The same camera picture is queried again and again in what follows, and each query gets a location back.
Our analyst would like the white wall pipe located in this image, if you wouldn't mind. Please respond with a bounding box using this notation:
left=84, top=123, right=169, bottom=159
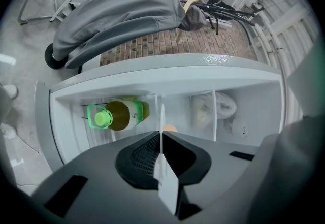
left=252, top=9, right=290, bottom=79

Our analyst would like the white refrigerator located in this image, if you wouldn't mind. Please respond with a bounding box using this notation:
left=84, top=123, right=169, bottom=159
left=34, top=52, right=290, bottom=175

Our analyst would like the clear plastic food bag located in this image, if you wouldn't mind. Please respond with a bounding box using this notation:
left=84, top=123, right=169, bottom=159
left=190, top=93, right=216, bottom=130

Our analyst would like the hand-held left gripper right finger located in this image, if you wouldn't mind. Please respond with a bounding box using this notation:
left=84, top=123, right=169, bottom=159
left=162, top=131, right=260, bottom=224

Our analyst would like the white plastic bag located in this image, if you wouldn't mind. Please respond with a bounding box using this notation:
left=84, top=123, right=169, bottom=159
left=215, top=92, right=238, bottom=119

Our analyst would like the person's white shoe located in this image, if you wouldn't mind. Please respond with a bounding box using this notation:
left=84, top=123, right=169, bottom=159
left=0, top=123, right=18, bottom=140
left=2, top=84, right=19, bottom=99

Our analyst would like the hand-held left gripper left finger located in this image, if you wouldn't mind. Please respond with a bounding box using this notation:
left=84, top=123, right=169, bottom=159
left=31, top=131, right=176, bottom=224

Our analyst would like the grey hooded garment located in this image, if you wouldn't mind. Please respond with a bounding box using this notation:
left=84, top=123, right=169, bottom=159
left=52, top=0, right=208, bottom=70

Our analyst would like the green tea bottle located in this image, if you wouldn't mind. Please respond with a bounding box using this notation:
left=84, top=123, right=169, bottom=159
left=87, top=101, right=150, bottom=132

